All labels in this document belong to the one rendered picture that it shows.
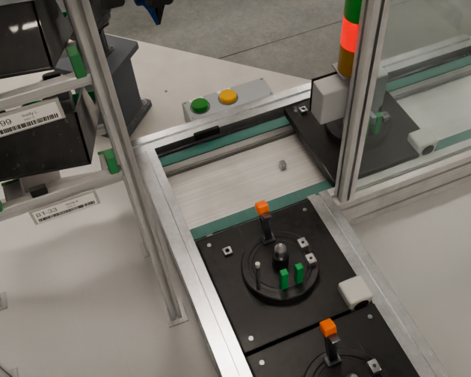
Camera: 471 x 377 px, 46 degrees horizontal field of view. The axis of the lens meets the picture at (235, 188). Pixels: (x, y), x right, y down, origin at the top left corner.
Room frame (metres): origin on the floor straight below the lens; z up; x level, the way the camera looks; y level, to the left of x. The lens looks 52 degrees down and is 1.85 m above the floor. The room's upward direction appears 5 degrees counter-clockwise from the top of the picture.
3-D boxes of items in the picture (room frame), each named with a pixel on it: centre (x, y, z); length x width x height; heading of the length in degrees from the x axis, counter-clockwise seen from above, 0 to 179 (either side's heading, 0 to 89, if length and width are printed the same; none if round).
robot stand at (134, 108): (1.05, 0.29, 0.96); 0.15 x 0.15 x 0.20; 64
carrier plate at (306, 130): (0.84, -0.28, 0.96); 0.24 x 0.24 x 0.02; 18
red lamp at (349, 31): (0.69, -0.21, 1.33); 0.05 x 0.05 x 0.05
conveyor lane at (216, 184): (0.82, -0.28, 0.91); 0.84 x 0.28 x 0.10; 108
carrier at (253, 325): (0.50, -0.07, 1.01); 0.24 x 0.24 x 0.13; 18
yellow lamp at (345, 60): (0.69, -0.21, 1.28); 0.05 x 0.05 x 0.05
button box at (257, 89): (0.98, 0.00, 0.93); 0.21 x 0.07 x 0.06; 108
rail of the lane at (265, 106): (0.98, -0.20, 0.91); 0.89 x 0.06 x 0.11; 108
